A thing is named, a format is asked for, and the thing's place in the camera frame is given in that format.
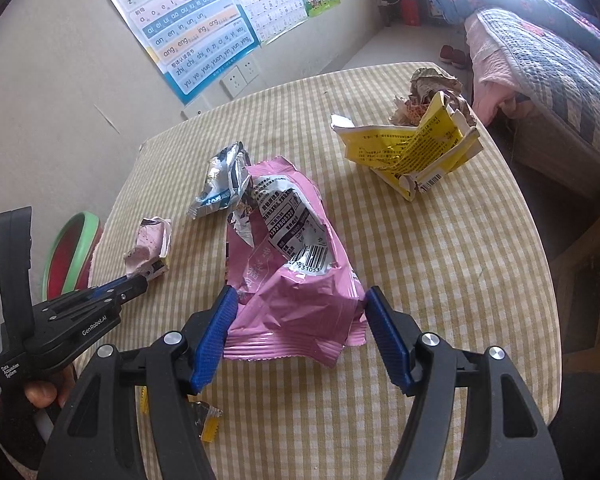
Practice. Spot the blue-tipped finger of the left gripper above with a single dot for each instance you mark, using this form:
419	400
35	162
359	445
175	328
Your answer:
124	289

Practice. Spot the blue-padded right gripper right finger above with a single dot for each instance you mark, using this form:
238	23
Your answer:
396	335

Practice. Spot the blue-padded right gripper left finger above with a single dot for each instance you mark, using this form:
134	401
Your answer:
205	332

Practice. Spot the small pink wrapper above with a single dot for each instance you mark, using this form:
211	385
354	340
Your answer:
149	256

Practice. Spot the small yellow snack wrapper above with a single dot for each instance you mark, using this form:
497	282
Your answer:
207	418

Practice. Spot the large pink snack bag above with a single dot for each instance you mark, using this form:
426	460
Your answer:
298	295

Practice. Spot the yellow cardboard box torn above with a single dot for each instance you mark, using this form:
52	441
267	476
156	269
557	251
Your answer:
413	159

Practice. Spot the newspaper ball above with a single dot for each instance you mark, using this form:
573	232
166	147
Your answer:
426	82

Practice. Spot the person's left hand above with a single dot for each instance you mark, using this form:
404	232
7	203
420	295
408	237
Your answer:
43	394

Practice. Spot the green and red plastic basin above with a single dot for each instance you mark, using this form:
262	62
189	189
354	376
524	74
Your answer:
69	263

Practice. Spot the beige checkered tablecloth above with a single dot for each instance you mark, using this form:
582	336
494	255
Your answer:
464	259

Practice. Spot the blue silver foil wrapper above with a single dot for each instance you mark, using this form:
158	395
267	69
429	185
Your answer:
226	179

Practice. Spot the bed with plaid quilt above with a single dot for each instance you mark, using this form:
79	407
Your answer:
550	89

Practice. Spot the red shoes on floor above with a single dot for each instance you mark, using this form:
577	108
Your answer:
454	57

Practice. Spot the white blank wall plate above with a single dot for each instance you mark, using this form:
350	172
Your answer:
196	107

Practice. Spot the white wall socket left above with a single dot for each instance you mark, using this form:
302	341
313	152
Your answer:
233	82

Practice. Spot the white wall socket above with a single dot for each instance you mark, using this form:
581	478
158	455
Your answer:
249	69
233	82

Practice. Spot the white wall socket right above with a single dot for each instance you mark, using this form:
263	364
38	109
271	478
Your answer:
249	69

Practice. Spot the blue pinyin wall poster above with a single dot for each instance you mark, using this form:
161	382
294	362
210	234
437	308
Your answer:
190	41

